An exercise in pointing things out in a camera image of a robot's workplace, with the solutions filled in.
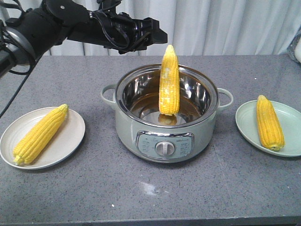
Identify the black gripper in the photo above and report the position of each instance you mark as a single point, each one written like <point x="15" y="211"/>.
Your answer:
<point x="129" y="35"/>

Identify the beige round plate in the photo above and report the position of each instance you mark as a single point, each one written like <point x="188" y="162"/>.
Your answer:
<point x="62" y="144"/>

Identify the yellow corn cob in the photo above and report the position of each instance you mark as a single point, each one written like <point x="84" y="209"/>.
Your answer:
<point x="268" y="125"/>
<point x="169" y="83"/>
<point x="33" y="143"/>

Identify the light green round plate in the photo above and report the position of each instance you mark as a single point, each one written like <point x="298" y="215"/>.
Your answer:
<point x="290" y="121"/>

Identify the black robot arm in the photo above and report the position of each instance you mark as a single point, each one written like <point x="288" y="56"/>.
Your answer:
<point x="25" y="39"/>

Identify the white pleated curtain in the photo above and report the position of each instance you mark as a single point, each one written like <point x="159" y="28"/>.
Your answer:
<point x="222" y="27"/>

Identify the green electric cooking pot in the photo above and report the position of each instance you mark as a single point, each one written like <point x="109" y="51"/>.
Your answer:
<point x="147" y="133"/>

